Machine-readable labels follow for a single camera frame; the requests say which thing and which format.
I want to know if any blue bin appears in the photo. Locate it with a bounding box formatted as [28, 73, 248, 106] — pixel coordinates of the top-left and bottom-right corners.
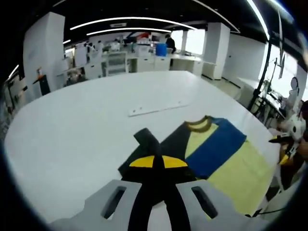
[155, 43, 168, 57]

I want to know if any black pole stand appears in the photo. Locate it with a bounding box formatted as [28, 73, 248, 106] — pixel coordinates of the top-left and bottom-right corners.
[249, 31, 276, 116]

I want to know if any white counter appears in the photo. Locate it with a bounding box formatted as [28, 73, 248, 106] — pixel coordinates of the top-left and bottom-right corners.
[168, 53, 217, 79]

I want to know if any black cabinet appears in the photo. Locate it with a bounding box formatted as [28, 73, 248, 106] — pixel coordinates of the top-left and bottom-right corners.
[32, 73, 51, 96]

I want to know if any black cable on shirt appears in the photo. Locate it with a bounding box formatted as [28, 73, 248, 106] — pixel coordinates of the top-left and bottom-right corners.
[247, 207, 292, 217]

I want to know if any white shelf cabinet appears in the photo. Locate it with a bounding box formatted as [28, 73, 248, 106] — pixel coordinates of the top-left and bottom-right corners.
[101, 51, 128, 77]

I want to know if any person's right hand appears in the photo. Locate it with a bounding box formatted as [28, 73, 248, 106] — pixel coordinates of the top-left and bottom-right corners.
[296, 141, 308, 161]

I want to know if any white board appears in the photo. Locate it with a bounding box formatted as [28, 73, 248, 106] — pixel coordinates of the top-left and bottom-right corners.
[74, 47, 88, 67]

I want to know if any white strip template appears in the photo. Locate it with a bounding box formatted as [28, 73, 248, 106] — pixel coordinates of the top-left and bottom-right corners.
[128, 100, 190, 118]

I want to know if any yellow blue black garment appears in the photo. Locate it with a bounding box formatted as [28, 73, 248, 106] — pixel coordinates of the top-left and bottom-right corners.
[117, 115, 277, 216]

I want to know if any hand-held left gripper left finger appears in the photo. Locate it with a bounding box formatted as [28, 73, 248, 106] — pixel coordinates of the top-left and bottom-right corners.
[49, 155, 162, 231]

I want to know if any black-framed desk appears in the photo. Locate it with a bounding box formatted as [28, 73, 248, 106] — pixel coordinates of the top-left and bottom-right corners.
[252, 91, 288, 126]

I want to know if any white square pillar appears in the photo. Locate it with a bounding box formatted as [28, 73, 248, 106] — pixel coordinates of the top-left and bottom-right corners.
[203, 22, 231, 80]
[23, 12, 66, 99]

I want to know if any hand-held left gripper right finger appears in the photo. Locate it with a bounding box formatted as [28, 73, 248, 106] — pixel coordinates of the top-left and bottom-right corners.
[161, 155, 265, 231]

